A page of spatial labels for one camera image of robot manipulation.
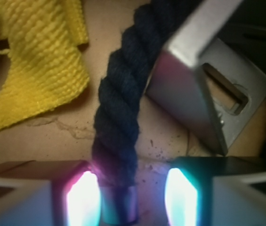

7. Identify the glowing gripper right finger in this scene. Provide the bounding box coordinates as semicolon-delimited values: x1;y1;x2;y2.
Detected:
165;157;266;226

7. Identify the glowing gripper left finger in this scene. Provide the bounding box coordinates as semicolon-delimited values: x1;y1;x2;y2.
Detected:
0;160;101;226

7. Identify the dark blue twisted rope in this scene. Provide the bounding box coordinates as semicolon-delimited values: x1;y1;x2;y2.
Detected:
91;0;203;224

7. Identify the brown paper bag liner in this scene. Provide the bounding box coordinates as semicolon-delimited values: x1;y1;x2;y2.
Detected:
0;0;266;217

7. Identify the yellow microfiber cloth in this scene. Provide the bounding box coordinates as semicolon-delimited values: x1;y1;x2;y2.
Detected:
0;0;89;130

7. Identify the silver metal bracket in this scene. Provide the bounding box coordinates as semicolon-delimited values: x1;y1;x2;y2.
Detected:
146;0;266;156

